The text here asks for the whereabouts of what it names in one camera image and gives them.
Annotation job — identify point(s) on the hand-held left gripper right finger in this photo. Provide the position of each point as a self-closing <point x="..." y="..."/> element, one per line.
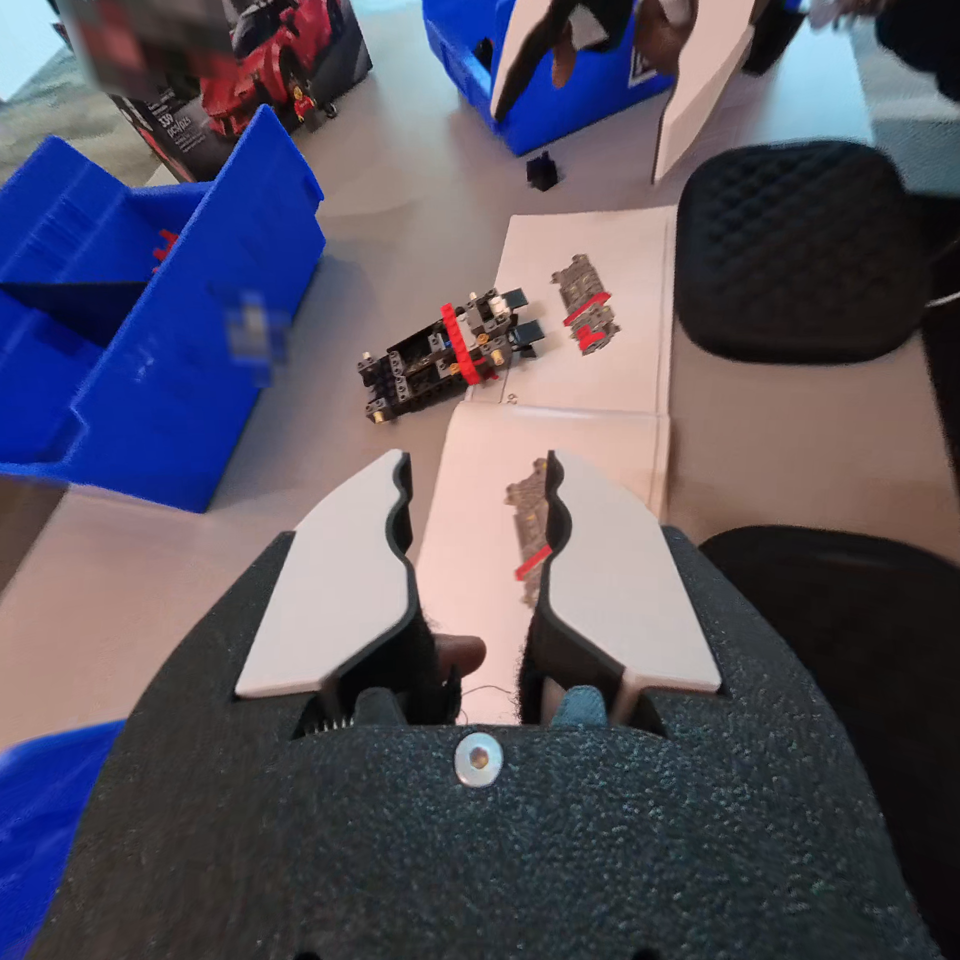
<point x="622" y="592"/>

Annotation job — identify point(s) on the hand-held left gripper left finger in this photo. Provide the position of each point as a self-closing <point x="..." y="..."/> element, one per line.
<point x="337" y="585"/>

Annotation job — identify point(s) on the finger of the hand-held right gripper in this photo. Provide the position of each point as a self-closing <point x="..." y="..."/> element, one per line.
<point x="712" y="67"/>
<point x="521" y="37"/>

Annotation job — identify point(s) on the lego car chassis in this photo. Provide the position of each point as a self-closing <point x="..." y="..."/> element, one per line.
<point x="420" y="367"/>

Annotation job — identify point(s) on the person's right forearm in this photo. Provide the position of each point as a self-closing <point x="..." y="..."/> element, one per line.
<point x="922" y="45"/>

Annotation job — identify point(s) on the black lego set box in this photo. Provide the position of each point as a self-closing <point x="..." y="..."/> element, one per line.
<point x="300" y="67"/>

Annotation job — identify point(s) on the red lego part cluster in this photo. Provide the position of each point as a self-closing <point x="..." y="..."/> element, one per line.
<point x="163" y="247"/>

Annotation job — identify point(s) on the person's left hand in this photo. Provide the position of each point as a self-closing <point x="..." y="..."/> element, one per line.
<point x="461" y="652"/>

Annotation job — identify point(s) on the blue bin with label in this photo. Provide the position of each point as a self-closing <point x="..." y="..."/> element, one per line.
<point x="555" y="127"/>

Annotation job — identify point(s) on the white instruction booklet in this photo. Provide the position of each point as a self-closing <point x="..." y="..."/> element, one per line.
<point x="570" y="232"/>

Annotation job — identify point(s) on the black quilted cushion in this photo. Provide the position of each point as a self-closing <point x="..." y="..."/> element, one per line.
<point x="795" y="255"/>

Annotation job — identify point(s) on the blue bin with black divider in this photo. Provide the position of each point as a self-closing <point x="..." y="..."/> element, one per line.
<point x="172" y="420"/>

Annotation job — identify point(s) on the person's black clothing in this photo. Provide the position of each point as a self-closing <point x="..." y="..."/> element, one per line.
<point x="862" y="637"/>

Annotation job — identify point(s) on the blue bin holding red bricks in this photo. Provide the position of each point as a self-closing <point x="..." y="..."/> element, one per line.
<point x="37" y="810"/>

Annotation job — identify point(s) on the black bin divider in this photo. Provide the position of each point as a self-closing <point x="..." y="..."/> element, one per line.
<point x="67" y="307"/>

